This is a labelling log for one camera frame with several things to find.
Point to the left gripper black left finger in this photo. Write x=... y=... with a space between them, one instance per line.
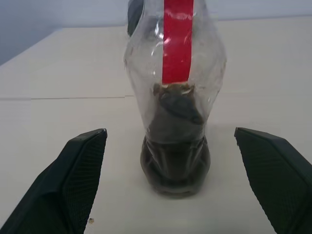
x=61 y=182

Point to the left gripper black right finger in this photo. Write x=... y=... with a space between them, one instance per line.
x=280 y=182

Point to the clear bottle with red label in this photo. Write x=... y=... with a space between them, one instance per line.
x=176 y=48

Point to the small tan crumb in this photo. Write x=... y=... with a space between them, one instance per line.
x=91 y=221

